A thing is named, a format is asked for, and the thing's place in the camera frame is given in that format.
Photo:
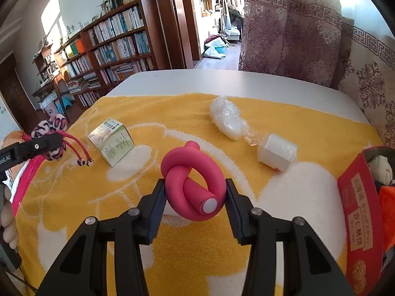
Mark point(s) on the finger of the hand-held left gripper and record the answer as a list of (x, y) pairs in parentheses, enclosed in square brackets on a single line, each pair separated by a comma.
[(37, 146)]

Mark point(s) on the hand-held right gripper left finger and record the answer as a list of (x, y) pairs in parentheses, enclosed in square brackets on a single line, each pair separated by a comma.
[(157, 209)]

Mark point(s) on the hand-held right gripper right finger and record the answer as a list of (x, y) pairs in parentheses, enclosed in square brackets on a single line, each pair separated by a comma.
[(233, 212)]

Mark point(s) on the pink knotted foam rod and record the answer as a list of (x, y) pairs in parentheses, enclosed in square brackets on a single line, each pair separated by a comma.
[(179, 160)]

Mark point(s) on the red cardboard box container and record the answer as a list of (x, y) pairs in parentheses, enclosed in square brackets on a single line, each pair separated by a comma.
[(358, 222)]

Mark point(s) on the cream sock ball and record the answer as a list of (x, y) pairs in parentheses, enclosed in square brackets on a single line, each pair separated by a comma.
[(381, 166)]

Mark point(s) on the orange embossed toy cube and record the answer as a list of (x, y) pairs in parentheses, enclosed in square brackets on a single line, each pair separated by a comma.
[(388, 209)]

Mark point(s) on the person's left hand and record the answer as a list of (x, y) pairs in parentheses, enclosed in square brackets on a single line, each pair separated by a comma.
[(8, 222)]

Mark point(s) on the white tissue packet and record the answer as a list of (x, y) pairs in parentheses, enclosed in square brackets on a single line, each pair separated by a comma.
[(277, 152)]

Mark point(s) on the small gold cardboard box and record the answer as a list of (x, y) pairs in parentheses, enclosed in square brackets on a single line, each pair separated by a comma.
[(117, 145)]

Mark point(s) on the crumpled clear plastic bag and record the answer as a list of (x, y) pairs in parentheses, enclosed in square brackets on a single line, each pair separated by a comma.
[(226, 118)]

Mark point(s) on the yellow patterned towel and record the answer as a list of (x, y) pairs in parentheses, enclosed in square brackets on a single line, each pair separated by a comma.
[(185, 114)]

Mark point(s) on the rows of shelved books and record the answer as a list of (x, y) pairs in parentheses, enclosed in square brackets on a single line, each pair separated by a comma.
[(123, 24)]

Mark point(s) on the wooden bookshelf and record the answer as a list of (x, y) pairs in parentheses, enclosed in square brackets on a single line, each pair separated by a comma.
[(157, 37)]

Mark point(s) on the black thermos bottle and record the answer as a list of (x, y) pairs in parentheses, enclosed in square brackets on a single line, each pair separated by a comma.
[(114, 0)]

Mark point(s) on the beige patterned curtain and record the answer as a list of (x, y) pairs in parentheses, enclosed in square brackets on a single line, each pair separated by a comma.
[(287, 27)]

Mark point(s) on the patterned beige cloth cover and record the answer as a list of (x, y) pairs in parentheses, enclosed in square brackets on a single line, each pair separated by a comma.
[(370, 77)]

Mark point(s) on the wooden door frame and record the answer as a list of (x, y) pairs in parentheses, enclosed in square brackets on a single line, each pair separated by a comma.
[(172, 21)]

